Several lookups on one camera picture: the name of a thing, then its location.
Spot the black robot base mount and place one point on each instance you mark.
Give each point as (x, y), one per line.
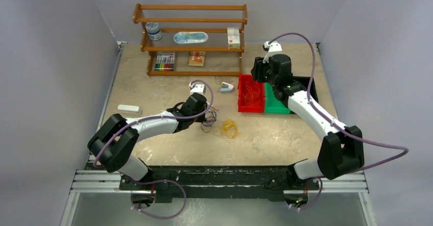
(273, 183)

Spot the green plastic bin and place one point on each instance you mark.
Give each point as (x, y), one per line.
(272, 104)

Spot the blue white jar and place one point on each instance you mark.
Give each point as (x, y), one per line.
(153, 30)

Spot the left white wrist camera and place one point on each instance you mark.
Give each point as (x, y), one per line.
(197, 88)

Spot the marker pen set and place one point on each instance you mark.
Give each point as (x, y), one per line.
(165, 61)

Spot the aluminium rail frame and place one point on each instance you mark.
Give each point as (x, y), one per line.
(96, 199)

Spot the wooden shelf rack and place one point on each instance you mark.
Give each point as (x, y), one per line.
(147, 45)

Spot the red plastic bin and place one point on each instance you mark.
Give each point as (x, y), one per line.
(251, 95)

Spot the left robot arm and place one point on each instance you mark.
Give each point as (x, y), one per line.
(113, 143)

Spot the white rectangular eraser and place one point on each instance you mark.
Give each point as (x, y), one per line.
(130, 109)

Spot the white red box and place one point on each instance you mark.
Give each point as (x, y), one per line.
(233, 38)

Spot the blue oval packaged item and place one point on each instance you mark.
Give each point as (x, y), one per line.
(190, 37)

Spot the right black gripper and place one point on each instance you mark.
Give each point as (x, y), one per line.
(257, 71)

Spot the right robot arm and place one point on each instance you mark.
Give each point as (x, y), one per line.
(341, 151)

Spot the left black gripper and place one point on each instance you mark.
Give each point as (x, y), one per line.
(200, 119)

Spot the orange small notebook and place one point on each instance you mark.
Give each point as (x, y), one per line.
(196, 58)

